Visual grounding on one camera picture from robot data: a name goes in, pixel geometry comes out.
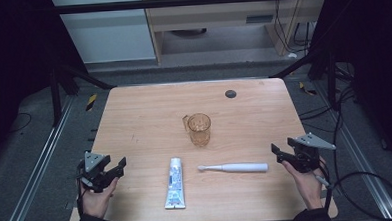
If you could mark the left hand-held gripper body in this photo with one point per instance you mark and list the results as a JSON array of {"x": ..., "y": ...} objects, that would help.
[{"x": 93, "y": 161}]

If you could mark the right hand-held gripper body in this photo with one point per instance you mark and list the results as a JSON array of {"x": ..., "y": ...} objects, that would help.
[{"x": 306, "y": 152}]

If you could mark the white electric toothbrush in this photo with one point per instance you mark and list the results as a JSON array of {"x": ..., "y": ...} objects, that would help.
[{"x": 240, "y": 168}]

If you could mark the white blue toothpaste tube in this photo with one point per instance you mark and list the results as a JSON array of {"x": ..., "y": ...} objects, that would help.
[{"x": 175, "y": 184}]

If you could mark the clear amber cup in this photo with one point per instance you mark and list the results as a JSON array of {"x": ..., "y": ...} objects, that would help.
[{"x": 200, "y": 128}]

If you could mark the person's left hand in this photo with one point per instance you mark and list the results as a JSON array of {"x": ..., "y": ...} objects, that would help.
[{"x": 96, "y": 201}]

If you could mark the person's right hand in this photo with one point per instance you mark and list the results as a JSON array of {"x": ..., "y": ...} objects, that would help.
[{"x": 307, "y": 185}]

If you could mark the yellow black tape strip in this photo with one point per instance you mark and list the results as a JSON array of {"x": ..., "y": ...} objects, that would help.
[
  {"x": 306, "y": 89},
  {"x": 91, "y": 102}
]

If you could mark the grey round table grommet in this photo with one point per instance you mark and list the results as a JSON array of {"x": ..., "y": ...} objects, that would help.
[{"x": 230, "y": 94}]

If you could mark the black metal stand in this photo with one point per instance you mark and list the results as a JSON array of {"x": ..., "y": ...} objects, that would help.
[
  {"x": 331, "y": 78},
  {"x": 55, "y": 96}
]

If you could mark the small white floor object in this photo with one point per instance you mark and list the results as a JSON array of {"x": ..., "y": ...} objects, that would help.
[{"x": 292, "y": 55}]

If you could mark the dark curtain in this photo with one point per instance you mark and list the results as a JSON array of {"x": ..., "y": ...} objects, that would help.
[
  {"x": 12, "y": 65},
  {"x": 375, "y": 49}
]

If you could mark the white cabinet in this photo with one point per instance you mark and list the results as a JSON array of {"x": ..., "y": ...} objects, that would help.
[{"x": 107, "y": 37}]

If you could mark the light wooden desk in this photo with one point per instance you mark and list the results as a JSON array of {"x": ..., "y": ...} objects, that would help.
[{"x": 213, "y": 18}]

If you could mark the grey table bracket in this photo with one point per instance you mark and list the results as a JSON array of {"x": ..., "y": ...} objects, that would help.
[
  {"x": 69, "y": 205},
  {"x": 334, "y": 194}
]

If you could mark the aluminium floor rail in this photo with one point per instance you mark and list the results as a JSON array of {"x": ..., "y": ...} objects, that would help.
[
  {"x": 39, "y": 164},
  {"x": 363, "y": 163}
]

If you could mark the black horizontal frame bar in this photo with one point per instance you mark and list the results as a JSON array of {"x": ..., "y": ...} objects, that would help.
[{"x": 179, "y": 2}]

